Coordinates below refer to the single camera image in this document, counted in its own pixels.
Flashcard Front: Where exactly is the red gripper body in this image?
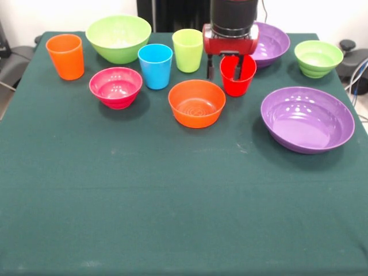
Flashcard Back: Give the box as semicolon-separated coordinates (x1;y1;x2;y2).
202;23;259;57

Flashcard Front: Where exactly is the white cable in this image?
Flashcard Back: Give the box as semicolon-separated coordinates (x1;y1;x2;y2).
344;64;368;91

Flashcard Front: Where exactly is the yellow-green cup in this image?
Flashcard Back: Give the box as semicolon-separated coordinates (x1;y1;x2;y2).
171;28;206;74

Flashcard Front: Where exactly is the small green bowl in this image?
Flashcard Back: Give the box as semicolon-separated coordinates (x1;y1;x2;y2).
294;40;344;79

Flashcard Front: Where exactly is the orange cup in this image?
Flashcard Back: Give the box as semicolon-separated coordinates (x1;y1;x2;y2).
45;33;85;81

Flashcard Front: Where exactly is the dark green tablecloth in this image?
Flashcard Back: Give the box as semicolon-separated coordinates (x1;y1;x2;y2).
0;30;368;276

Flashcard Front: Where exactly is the blue cup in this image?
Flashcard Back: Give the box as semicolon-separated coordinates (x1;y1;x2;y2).
137;43;174;90

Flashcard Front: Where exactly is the orange bowl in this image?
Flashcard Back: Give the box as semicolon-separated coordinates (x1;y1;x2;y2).
168;79;227;129

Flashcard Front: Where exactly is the blue cable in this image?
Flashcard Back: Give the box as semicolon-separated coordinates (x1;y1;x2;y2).
351;57;368;97

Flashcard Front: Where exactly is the large green bowl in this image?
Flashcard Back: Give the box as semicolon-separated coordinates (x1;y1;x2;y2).
85;14;152;65

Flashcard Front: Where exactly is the pink bowl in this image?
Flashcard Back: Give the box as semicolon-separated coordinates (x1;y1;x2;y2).
89;67;144;110

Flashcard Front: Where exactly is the black cable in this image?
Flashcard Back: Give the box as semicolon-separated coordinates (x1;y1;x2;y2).
259;0;270;24

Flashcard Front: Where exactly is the purple bowl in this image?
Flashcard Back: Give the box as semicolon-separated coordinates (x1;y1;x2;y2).
252;21;291;70
260;86;356;155

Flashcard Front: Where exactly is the red cup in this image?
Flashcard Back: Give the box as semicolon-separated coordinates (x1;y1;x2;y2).
220;54;257;97

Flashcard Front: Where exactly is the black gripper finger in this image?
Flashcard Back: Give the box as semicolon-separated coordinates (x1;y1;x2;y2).
206;53;216;80
233;55;245;81

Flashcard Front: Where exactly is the black chair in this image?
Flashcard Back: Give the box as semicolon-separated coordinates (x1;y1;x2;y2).
0;20;43;90
338;39;368;95

